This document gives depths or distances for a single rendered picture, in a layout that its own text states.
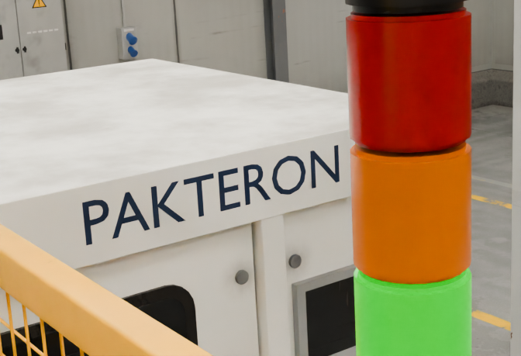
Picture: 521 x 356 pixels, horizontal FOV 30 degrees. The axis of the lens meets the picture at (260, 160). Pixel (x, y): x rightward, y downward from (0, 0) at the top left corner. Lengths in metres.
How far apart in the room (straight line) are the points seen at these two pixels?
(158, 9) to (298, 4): 1.64
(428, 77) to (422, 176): 0.04
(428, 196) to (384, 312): 0.05
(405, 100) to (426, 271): 0.07
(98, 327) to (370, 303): 0.32
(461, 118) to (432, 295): 0.07
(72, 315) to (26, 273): 0.09
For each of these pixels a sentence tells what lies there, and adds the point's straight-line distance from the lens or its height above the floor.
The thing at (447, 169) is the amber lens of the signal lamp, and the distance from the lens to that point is 0.39.
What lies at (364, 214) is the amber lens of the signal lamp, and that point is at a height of 2.24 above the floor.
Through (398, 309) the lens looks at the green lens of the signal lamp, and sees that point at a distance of 0.40.
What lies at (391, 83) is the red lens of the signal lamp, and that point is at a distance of 0.38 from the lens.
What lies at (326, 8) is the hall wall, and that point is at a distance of 10.27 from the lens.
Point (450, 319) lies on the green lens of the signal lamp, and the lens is 0.41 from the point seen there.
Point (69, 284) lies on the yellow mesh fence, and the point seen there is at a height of 2.10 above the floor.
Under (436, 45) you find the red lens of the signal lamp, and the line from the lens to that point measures 0.38.
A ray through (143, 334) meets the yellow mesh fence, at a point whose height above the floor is 2.10.
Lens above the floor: 2.36
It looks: 14 degrees down
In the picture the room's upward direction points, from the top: 3 degrees counter-clockwise
